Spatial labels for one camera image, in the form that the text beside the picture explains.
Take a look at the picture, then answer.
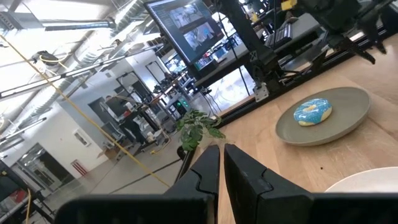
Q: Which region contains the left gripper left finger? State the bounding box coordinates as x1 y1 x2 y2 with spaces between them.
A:
164 144 221 224

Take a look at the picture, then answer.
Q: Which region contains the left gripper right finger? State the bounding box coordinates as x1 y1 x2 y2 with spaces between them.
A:
223 143 315 224

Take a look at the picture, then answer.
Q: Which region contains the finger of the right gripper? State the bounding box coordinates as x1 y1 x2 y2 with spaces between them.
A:
357 11 389 55
337 34 376 65

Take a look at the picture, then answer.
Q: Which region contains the large blue donut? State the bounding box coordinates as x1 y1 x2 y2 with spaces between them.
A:
293 98 333 127

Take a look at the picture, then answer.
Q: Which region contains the green potted plant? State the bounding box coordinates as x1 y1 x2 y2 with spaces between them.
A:
175 109 227 162

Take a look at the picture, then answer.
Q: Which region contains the black keyboard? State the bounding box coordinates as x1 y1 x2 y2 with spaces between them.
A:
264 22 294 50

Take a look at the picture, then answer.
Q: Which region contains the grey round plate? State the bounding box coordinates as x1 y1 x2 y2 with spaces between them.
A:
275 86 372 147

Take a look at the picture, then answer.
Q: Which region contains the person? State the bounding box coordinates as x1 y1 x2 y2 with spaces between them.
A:
104 95 149 147

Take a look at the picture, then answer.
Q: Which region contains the white round plate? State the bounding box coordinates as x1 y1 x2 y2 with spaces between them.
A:
325 167 398 194

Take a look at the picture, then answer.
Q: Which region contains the black computer monitor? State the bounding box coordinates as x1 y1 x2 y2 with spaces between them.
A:
143 0 226 67

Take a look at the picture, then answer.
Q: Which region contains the black aluminium table frame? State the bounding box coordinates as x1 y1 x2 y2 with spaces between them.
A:
214 0 398 128

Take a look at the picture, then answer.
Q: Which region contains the silver frame bracket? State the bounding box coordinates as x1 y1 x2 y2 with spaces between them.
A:
252 82 270 103

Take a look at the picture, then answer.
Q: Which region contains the yellow hanging cable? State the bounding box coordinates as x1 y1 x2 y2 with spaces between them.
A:
0 33 171 188

